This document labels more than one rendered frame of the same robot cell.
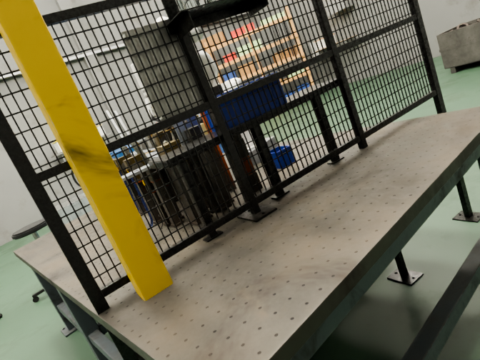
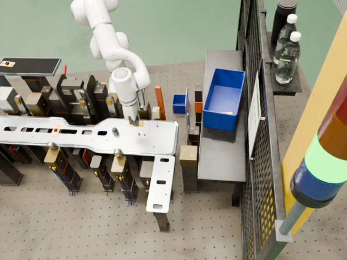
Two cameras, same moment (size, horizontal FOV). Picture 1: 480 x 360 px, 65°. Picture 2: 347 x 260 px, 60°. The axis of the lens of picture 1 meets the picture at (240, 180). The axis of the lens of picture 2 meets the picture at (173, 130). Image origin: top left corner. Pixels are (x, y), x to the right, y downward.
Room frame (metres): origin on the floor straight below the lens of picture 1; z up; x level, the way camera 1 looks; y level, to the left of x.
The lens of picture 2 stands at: (1.12, 0.84, 2.29)
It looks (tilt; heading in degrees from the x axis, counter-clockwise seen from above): 54 degrees down; 310
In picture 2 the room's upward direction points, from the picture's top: 8 degrees counter-clockwise
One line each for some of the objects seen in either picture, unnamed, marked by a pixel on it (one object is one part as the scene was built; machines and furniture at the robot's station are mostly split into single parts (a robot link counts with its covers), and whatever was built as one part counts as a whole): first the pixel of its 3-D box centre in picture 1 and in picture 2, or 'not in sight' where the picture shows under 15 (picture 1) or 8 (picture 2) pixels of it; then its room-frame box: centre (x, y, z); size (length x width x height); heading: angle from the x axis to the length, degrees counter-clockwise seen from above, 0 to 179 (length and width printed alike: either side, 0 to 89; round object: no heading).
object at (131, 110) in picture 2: (157, 103); (130, 106); (1.86, 0.23, 1.23); 0.10 x 0.07 x 0.11; 117
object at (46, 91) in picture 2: not in sight; (59, 111); (2.46, 0.29, 0.90); 0.05 x 0.05 x 0.40; 27
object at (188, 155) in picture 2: (184, 182); (189, 170); (1.56, 0.22, 0.88); 0.08 x 0.08 x 0.36; 27
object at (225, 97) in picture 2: (243, 102); (224, 98); (1.56, -0.13, 1.09); 0.30 x 0.17 x 0.13; 107
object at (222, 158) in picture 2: (253, 119); (223, 106); (1.56, -0.15, 1.01); 0.90 x 0.22 x 0.03; 117
